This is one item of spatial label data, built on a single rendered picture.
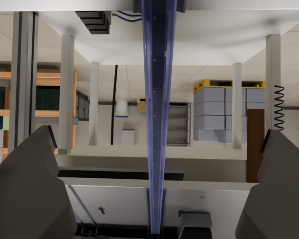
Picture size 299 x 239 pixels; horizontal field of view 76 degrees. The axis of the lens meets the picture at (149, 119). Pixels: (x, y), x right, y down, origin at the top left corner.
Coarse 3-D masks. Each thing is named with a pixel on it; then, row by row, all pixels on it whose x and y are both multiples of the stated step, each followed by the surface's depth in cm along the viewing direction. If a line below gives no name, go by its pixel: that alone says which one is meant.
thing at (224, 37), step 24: (48, 24) 55; (72, 24) 55; (120, 24) 54; (192, 24) 54; (216, 24) 53; (240, 24) 53; (264, 24) 53; (288, 24) 53; (96, 48) 72; (120, 48) 72; (192, 48) 70; (216, 48) 70; (240, 48) 70
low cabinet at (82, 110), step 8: (40, 88) 451; (48, 88) 452; (56, 88) 453; (0, 96) 439; (40, 96) 446; (48, 96) 447; (56, 96) 449; (80, 96) 541; (0, 104) 439; (40, 104) 446; (48, 104) 447; (56, 104) 448; (80, 104) 541; (88, 104) 635; (80, 112) 543; (88, 112) 636; (80, 120) 562; (88, 120) 642
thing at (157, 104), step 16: (144, 0) 7; (160, 0) 7; (176, 0) 7; (144, 16) 8; (160, 16) 8; (144, 32) 8; (160, 32) 8; (144, 48) 9; (160, 48) 9; (144, 64) 9; (160, 64) 9; (160, 80) 10; (160, 96) 11; (160, 112) 12; (160, 128) 13; (160, 144) 14; (160, 160) 15; (160, 176) 17; (160, 192) 19; (160, 208) 23
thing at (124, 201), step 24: (72, 168) 28; (96, 168) 28; (120, 168) 28; (72, 192) 23; (96, 192) 23; (120, 192) 23; (144, 192) 22; (168, 192) 22; (192, 192) 22; (216, 192) 22; (240, 192) 21; (96, 216) 29; (120, 216) 29; (144, 216) 28; (168, 216) 28; (216, 216) 27
